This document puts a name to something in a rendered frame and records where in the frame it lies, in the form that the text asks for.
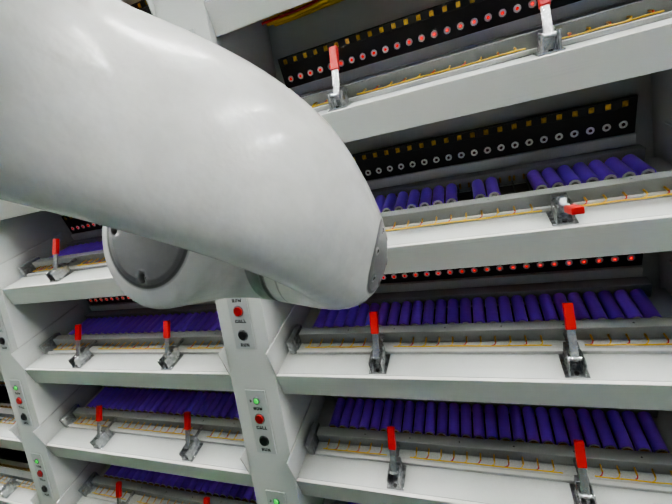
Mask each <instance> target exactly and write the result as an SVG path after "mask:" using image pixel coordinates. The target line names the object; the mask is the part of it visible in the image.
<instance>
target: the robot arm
mask: <svg viewBox="0 0 672 504"><path fill-rule="evenodd" d="M0 199H1V200H5V201H9V202H13V203H17V204H21V205H25V206H29V207H33V208H37V209H41V210H45V211H49V212H53V213H56V214H60V215H64V216H68V217H72V218H76V219H80V220H83V221H87V222H91V223H95V224H98V225H102V243H103V251H104V256H105V260H106V263H107V266H108V269H109V271H110V273H111V275H112V277H113V279H114V281H115V282H116V284H117V285H118V286H119V288H120V289H121V290H122V291H123V292H124V293H125V294H126V295H127V296H128V297H129V298H130V299H132V300H133V301H135V302H137V303H138V304H140V305H142V306H145V307H148V308H153V309H171V308H176V307H181V306H186V305H191V304H196V303H202V302H207V301H212V300H218V299H225V298H258V299H268V300H274V301H280V302H285V303H291V304H296V305H302V306H307V307H313V308H319V309H328V310H342V309H349V308H352V307H355V306H358V305H360V304H361V303H363V302H365V301H366V300H367V299H368V298H370V297H371V296H372V295H373V294H374V292H375V291H376V289H377V288H378V287H379V285H380V283H381V280H382V278H383V275H384V271H385V268H386V265H387V262H388V258H387V240H388V238H387V233H386V231H385V226H384V223H383V219H382V216H381V213H380V211H379V208H378V205H377V203H376V201H375V198H374V196H373V194H372V192H371V190H370V188H369V186H368V184H367V182H366V180H365V178H364V176H363V174H362V173H361V171H360V169H359V167H358V165H357V163H356V162H355V160H354V158H353V157H352V155H351V154H350V152H349V150H348V149H347V147H346V146H345V144H344V143H343V142H342V140H341V139H340V138H339V136H338V135H337V134H336V132H335V131H334V130H333V128H332V127H331V126H330V125H329V124H328V123H327V122H326V120H325V119H324V118H323V117H322V116H321V115H320V114H319V113H318V112H316V111H315V110H314V109H313V108H312V107H311V106H310V105H309V104H308V103H307V102H305V101H304V100H303V99H302V98H301V97H299V96H298V95H297V94H296V93H294V92H293V91H292V90H291V89H289V88H288V87H287V86H285V85H284V84H282V83H281V82H280V81H278V80H277V79H275V78H274V77H273V76H271V75H269V74H268V73H266V72H265V71H263V70H262V69H260V68H258V67H257V66H255V65H254V64H252V63H250V62H248V61H246V60H245V59H243V58H241V57H239V56H238V55H236V54H234V53H232V52H230V51H228V50H226V49H224V48H222V47H220V46H218V45H216V44H214V43H212V42H210V41H208V40H206V39H204V38H202V37H200V36H198V35H196V34H194V33H192V32H189V31H187V30H185V29H183V28H181V27H178V26H176V25H174V24H171V23H169V22H167V21H165V20H162V19H160V18H158V17H155V16H153V15H150V14H148V13H146V12H143V11H141V10H139V9H136V8H134V7H132V6H130V5H128V4H126V3H124V2H122V1H120V0H0Z"/></svg>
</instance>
